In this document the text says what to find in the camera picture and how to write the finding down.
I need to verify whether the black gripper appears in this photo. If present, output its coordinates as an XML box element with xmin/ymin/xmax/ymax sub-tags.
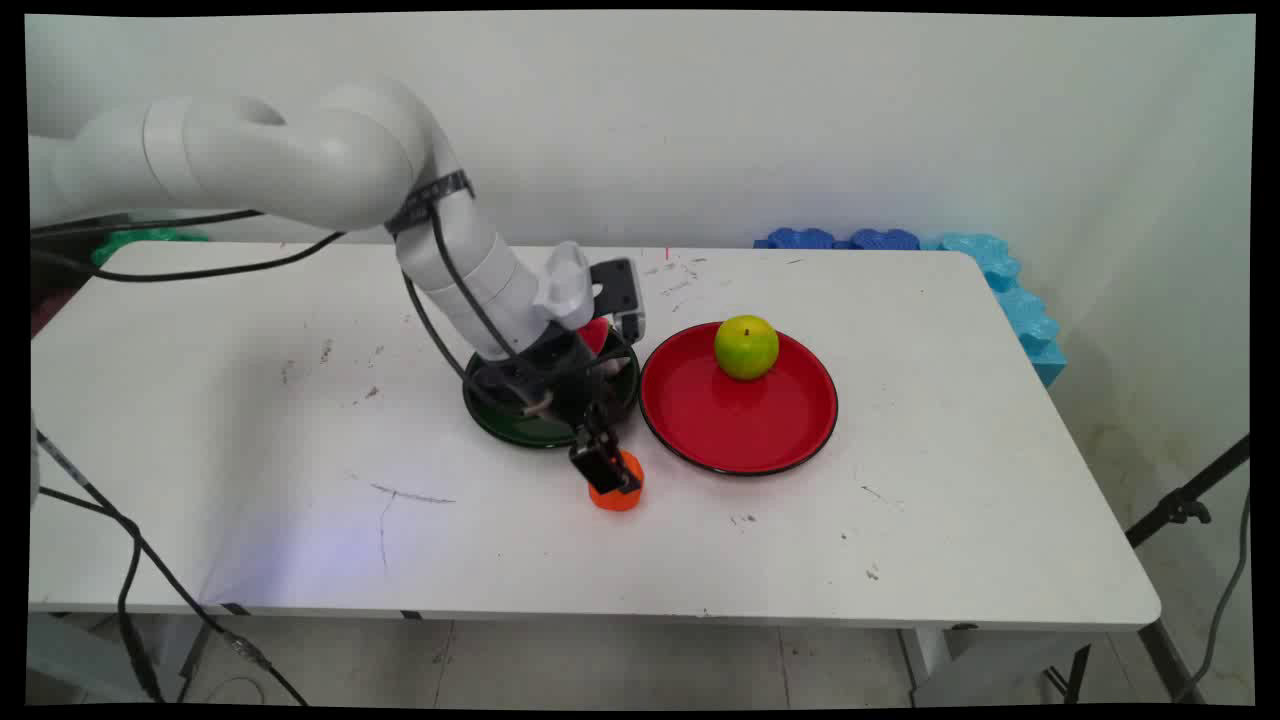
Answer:
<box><xmin>468</xmin><ymin>332</ymin><xmax>643</xmax><ymax>497</ymax></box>

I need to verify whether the orange toy tangerine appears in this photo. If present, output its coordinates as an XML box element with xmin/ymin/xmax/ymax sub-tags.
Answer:
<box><xmin>587</xmin><ymin>450</ymin><xmax>646</xmax><ymax>514</ymax></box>

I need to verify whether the green plate with black rim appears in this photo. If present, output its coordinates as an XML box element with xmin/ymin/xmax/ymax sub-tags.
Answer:
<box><xmin>462</xmin><ymin>325</ymin><xmax>642</xmax><ymax>450</ymax></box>

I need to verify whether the red plate with black rim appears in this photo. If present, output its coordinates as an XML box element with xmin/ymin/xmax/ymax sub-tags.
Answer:
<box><xmin>638</xmin><ymin>321</ymin><xmax>840</xmax><ymax>478</ymax></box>

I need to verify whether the green toy apple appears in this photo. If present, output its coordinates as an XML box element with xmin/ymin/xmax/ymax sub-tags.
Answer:
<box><xmin>713</xmin><ymin>314</ymin><xmax>781</xmax><ymax>382</ymax></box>

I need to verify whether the white table leg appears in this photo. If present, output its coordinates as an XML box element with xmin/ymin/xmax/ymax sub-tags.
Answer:
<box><xmin>898</xmin><ymin>624</ymin><xmax>1093</xmax><ymax>707</ymax></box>

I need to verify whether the cyan foam mat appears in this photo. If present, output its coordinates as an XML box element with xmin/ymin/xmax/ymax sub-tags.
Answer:
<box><xmin>920</xmin><ymin>232</ymin><xmax>1069</xmax><ymax>390</ymax></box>

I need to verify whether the green foam mat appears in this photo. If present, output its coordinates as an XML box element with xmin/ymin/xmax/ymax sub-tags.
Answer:
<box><xmin>90</xmin><ymin>226</ymin><xmax>212</xmax><ymax>269</ymax></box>

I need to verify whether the black tripod stand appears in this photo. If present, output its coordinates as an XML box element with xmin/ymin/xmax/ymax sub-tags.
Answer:
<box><xmin>1063</xmin><ymin>434</ymin><xmax>1252</xmax><ymax>703</ymax></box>

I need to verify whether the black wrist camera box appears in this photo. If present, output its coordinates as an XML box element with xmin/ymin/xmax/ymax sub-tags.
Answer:
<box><xmin>589</xmin><ymin>257</ymin><xmax>647</xmax><ymax>347</ymax></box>

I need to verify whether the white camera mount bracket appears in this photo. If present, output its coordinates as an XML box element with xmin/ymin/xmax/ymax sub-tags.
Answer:
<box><xmin>533</xmin><ymin>240</ymin><xmax>598</xmax><ymax>333</ymax></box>

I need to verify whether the black cable along forearm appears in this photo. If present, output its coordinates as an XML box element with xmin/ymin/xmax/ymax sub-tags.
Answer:
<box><xmin>400</xmin><ymin>200</ymin><xmax>536</xmax><ymax>413</ymax></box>

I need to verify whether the black strap around arm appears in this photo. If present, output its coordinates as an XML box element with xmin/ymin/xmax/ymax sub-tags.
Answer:
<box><xmin>384</xmin><ymin>170</ymin><xmax>477</xmax><ymax>238</ymax></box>

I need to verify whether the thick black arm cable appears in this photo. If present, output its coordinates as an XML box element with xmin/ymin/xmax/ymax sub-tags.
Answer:
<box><xmin>30</xmin><ymin>231</ymin><xmax>347</xmax><ymax>284</ymax></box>

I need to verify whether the black cable with connector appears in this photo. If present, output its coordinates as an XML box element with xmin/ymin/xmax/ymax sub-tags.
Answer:
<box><xmin>34</xmin><ymin>428</ymin><xmax>312</xmax><ymax>707</ymax></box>

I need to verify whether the black looped floor cable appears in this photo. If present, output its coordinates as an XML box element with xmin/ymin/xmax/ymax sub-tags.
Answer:
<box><xmin>36</xmin><ymin>484</ymin><xmax>167</xmax><ymax>703</ymax></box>

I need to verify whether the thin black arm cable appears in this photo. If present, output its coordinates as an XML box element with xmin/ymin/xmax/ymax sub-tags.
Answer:
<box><xmin>30</xmin><ymin>208</ymin><xmax>267</xmax><ymax>239</ymax></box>

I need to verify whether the grey hanging cable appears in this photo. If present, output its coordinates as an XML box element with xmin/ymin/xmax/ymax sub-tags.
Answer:
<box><xmin>1172</xmin><ymin>488</ymin><xmax>1253</xmax><ymax>703</ymax></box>

